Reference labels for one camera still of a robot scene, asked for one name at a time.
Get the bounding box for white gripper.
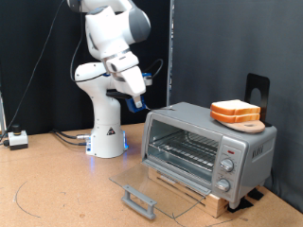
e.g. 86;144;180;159
105;51;148;109

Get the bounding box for glass oven door with handle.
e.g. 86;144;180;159
109;159;212;220

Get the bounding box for white bread slice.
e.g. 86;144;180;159
209;110;261;124
210;99;261;116

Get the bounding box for silver oven knob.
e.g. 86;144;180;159
220;157;236;173
215;178;231;193

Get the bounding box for silver toaster oven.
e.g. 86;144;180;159
140;101;278;210

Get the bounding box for vertical metal pole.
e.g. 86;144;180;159
166;0;175;107

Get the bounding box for black backdrop curtain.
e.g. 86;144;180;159
0;0;171;136

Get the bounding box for round wooden serving board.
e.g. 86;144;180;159
217;119;266;134

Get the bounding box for black metal bookend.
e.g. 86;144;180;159
244;73;273;128

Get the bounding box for white emergency stop box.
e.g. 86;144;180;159
8;124;29;151

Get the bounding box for wooden slatted crate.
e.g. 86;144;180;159
147;166;229;219

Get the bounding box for grey backdrop curtain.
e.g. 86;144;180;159
171;0;303;214

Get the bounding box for black foam pad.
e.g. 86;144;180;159
226;197;255;214
247;187;265;201

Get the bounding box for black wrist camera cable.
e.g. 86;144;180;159
69;8;165;84

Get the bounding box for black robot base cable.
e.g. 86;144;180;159
55;131;89;147
50;128;92;140

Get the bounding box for wire oven rack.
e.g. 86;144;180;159
148;130;220;173

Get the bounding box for long black hanging cable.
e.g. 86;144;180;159
0;0;65;151

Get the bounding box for metal frame leg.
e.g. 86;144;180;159
0;91;8;138

